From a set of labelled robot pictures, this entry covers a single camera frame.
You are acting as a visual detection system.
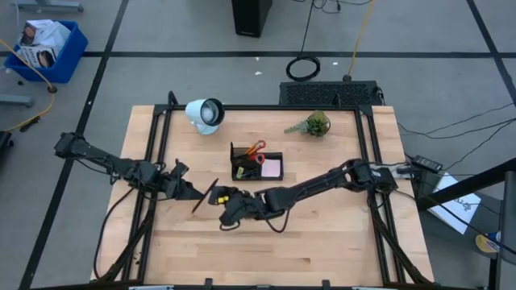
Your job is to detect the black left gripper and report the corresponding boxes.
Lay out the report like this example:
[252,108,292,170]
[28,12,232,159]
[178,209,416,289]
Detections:
[160,158,206,201]

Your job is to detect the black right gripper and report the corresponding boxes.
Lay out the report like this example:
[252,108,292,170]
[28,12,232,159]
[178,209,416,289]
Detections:
[208,184,264,227]

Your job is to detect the black pen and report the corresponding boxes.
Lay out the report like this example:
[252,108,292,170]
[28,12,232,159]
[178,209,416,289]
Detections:
[190,177,220,214]

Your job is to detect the red scissors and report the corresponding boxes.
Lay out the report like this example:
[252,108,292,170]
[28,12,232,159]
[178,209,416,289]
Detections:
[244,139,267,165]

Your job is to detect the pink sticky note pad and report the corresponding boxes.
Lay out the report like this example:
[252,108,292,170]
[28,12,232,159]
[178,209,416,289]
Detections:
[260,159,282,179]

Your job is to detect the black mesh desk organizer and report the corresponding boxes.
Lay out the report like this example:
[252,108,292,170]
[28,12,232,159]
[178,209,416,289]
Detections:
[230,140,285,181]

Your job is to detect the potted succulent plant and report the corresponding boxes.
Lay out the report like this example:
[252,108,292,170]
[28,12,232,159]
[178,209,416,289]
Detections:
[283,110,332,139]

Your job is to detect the black grille computer case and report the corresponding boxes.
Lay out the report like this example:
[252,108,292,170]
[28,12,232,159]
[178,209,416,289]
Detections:
[278,80,383,108]

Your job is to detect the blue plastic bin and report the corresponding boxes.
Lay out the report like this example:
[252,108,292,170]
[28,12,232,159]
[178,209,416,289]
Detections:
[3,19,89,85]

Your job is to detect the grey table foot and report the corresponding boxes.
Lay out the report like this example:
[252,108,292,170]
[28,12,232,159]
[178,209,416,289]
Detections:
[11,0,85,13]
[0,94,35,109]

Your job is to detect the white carton box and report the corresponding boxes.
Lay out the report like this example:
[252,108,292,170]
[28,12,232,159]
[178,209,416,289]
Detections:
[19,19,72,49]
[16,44,58,68]

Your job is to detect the black power adapter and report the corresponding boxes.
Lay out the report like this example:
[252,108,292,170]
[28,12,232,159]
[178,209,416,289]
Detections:
[410,155,443,173]

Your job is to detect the white paper sheet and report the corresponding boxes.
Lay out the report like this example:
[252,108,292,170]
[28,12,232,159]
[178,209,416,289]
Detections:
[426,172,482,235]

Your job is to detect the black metal beam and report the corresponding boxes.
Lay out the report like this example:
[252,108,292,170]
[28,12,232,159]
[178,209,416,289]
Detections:
[414,156,516,211]

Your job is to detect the yellow and blue round object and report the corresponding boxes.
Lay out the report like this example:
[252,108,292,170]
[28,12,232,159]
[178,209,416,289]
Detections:
[474,231,501,255]

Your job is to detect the black aluminium table frame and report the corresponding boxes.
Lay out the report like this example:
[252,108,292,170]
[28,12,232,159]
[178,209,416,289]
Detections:
[90,90,435,289]

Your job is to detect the coiled black cable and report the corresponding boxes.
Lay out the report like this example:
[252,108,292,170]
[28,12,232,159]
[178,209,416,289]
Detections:
[285,0,323,82]

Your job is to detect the yellow floor cable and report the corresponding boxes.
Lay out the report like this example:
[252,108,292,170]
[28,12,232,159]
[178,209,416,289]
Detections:
[0,38,57,133]

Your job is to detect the yellow hanging cord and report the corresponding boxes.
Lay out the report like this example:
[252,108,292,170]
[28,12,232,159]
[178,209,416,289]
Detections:
[346,0,376,78]

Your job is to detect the grey metal post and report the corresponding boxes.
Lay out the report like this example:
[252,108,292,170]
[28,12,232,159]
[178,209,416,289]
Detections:
[493,171,516,290]

